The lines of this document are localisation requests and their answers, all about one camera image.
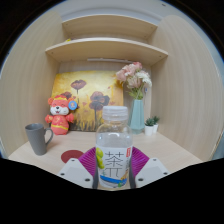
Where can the pink artificial flower bouquet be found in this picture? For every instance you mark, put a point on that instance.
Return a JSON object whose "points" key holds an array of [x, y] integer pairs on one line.
{"points": [[133, 78]]}

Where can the red plush tiger toy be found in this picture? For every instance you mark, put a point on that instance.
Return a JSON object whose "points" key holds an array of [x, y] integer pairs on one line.
{"points": [[60, 120]]}

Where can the clear plastic drink bottle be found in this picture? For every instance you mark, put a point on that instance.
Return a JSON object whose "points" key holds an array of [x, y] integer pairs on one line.
{"points": [[113, 143]]}

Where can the teal faceted vase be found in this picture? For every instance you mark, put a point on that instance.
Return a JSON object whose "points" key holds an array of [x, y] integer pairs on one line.
{"points": [[137, 116]]}

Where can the flat round red coaster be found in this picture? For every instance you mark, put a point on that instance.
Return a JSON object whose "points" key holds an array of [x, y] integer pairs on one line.
{"points": [[70, 155]]}

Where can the small yellow object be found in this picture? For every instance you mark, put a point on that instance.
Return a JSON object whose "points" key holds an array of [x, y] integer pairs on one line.
{"points": [[68, 40]]}

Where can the grey textured mug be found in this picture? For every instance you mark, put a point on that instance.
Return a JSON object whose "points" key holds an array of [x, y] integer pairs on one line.
{"points": [[36, 138]]}

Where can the small succulent in white pot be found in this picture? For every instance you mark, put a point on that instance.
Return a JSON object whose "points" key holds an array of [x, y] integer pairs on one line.
{"points": [[148, 128], [156, 125]]}

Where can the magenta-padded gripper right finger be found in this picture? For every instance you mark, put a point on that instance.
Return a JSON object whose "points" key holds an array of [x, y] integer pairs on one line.
{"points": [[151, 170]]}

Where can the yellow poppy flower painting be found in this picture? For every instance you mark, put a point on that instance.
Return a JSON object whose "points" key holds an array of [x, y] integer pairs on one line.
{"points": [[93, 86]]}

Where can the light wooden shelf unit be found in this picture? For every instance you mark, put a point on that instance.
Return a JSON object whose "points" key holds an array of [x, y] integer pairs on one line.
{"points": [[106, 49]]}

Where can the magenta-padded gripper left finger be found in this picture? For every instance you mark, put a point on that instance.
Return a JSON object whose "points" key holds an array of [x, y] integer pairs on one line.
{"points": [[76, 171]]}

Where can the white light bar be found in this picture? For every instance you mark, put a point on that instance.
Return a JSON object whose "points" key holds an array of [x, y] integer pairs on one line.
{"points": [[110, 60]]}

